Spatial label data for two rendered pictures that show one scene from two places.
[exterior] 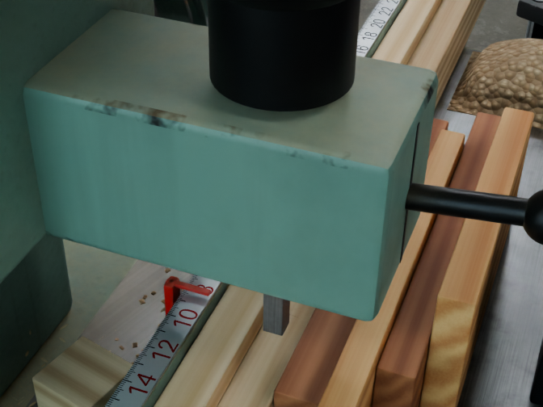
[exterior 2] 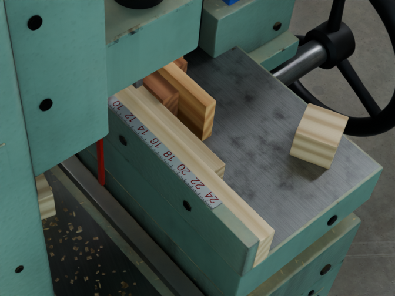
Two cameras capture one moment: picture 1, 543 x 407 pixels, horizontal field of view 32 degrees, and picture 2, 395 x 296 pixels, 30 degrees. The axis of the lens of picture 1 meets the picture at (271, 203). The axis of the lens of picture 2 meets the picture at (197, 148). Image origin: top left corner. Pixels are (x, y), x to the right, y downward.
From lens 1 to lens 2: 52 cm
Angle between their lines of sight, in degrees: 48
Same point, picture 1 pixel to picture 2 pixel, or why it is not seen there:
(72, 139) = not seen: hidden behind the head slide
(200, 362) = (139, 112)
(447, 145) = not seen: outside the picture
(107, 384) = (43, 181)
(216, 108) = (140, 14)
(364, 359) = (175, 67)
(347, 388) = (184, 78)
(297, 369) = (157, 89)
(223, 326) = (125, 98)
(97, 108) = (111, 43)
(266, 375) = (150, 100)
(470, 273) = not seen: hidden behind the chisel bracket
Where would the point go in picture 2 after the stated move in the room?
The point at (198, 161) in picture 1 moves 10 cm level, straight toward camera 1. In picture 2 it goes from (147, 36) to (251, 73)
